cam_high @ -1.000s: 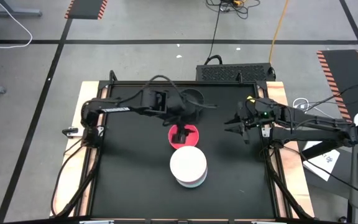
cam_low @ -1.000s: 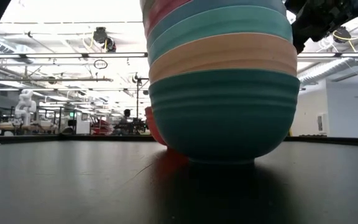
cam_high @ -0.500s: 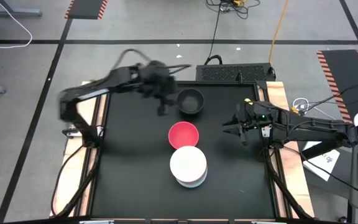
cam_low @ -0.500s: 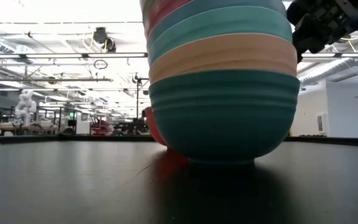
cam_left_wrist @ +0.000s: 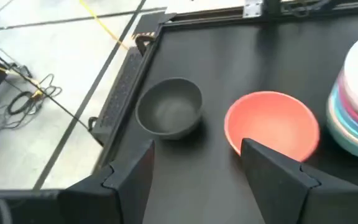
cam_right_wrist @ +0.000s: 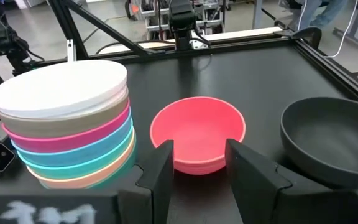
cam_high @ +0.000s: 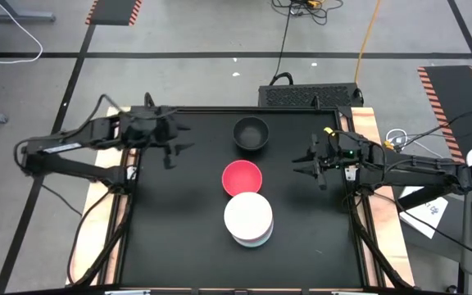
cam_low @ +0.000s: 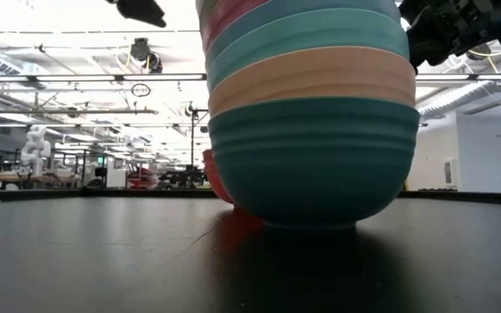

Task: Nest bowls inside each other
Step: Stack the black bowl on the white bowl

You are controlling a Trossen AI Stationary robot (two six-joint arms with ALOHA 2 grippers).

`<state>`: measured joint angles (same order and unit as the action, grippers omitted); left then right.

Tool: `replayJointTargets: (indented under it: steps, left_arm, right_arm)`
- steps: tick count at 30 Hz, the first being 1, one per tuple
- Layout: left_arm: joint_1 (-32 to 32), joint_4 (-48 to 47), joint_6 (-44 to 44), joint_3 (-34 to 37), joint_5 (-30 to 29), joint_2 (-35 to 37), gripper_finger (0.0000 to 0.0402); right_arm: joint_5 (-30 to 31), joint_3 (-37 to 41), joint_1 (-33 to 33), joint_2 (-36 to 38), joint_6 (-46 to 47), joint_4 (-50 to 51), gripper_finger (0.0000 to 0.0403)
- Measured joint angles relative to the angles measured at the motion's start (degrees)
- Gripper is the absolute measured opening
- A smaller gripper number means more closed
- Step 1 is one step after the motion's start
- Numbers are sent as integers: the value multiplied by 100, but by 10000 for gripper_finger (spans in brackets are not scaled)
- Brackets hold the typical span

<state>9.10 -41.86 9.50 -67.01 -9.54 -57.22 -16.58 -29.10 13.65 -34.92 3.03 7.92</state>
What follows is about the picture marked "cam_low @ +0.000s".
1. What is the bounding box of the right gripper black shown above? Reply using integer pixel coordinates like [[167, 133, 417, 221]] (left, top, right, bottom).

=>
[[400, 0, 501, 74]]

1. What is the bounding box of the magenta bowl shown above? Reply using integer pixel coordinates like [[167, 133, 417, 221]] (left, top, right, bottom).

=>
[[200, 0, 273, 53]]

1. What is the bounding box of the blue bowl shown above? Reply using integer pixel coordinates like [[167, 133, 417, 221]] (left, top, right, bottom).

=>
[[204, 0, 404, 69]]

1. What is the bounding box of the turquoise bowl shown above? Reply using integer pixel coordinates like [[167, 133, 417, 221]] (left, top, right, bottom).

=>
[[205, 7, 411, 92]]

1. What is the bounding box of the peach bowl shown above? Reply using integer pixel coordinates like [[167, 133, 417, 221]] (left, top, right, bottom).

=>
[[208, 45, 417, 117]]

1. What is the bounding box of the green bowl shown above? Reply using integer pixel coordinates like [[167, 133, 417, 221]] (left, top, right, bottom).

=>
[[207, 96, 421, 230]]

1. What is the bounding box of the coral red bowl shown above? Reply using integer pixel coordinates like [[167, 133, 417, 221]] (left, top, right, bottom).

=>
[[202, 149, 237, 205]]

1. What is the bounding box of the black stand pole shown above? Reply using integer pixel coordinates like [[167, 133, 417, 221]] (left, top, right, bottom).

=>
[[184, 102, 208, 175]]

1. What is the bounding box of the white cabinet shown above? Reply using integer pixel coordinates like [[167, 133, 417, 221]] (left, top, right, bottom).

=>
[[105, 156, 128, 189]]

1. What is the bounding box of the red tool cart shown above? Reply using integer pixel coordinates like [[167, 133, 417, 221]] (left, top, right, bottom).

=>
[[126, 163, 156, 190]]

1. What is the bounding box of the black machine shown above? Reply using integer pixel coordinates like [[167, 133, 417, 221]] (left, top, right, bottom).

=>
[[158, 164, 208, 190]]

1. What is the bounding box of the black ceiling cable reel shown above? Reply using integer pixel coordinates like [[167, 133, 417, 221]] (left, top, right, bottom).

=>
[[465, 42, 493, 62], [129, 37, 164, 75]]

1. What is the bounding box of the yellow reel cable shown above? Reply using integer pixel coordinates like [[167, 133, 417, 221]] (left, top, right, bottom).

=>
[[404, 47, 501, 192]]

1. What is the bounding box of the grey ceiling duct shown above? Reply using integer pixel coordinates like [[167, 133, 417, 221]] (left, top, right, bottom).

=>
[[417, 47, 501, 125]]

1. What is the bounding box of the black hanging cable loop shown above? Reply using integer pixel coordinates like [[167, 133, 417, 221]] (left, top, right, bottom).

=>
[[130, 82, 152, 98]]

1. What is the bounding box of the white wall box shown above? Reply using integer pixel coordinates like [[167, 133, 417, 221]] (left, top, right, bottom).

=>
[[444, 157, 459, 188]]

